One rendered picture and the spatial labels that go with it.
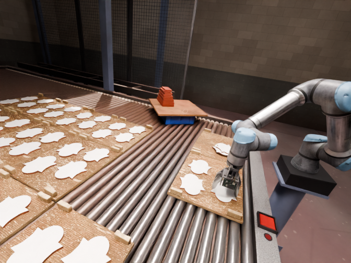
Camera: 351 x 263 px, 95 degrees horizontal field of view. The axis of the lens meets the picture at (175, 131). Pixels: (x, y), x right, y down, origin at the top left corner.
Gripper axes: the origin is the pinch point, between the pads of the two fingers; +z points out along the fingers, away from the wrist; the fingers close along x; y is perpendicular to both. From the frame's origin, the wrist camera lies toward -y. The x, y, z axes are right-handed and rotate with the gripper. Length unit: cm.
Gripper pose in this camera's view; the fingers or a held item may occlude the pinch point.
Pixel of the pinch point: (223, 190)
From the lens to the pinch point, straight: 90.4
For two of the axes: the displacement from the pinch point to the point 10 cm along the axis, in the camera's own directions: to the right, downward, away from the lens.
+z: -1.3, 8.9, 4.4
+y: -3.5, 3.8, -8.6
